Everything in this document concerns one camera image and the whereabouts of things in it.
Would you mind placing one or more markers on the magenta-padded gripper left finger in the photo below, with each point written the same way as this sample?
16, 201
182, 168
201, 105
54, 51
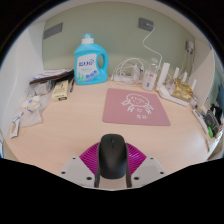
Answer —
88, 158

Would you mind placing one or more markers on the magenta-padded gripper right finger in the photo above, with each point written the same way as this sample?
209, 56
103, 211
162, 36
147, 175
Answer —
137, 158

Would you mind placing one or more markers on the black computer mouse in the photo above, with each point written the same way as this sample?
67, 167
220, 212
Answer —
113, 156

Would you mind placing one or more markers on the pink printed mouse pad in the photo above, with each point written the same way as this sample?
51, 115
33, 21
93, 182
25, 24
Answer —
136, 108

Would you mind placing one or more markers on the white remote control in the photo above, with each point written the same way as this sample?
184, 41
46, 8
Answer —
200, 120

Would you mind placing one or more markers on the white router with antennas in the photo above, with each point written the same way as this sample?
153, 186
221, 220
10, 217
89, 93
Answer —
164, 90

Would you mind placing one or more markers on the small yellow box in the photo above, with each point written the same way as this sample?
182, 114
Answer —
60, 90

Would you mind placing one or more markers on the black pen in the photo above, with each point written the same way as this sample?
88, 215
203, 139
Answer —
71, 85

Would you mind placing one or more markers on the clear plastic bags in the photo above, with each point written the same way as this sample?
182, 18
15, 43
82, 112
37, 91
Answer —
33, 106

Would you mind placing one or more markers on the small green object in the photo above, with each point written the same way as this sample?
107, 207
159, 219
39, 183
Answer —
210, 131

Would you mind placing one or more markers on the white power strip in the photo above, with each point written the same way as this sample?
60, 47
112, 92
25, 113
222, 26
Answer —
125, 79

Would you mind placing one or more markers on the small white orange sachet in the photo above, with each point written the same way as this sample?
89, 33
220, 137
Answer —
15, 125

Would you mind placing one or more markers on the gold foil bag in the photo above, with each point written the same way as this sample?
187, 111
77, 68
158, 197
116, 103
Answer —
182, 90

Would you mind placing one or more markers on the black pouch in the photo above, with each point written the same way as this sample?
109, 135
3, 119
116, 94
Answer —
212, 120

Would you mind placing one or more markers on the blue detergent bottle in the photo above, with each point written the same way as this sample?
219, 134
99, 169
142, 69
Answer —
87, 65

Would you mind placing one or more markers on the white wall power adapter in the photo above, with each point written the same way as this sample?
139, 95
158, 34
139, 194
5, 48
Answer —
189, 46

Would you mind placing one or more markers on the grey blank wall plate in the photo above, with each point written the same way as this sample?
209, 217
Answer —
52, 30

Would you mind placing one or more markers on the grey wall socket plate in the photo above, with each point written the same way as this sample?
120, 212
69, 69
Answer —
145, 24

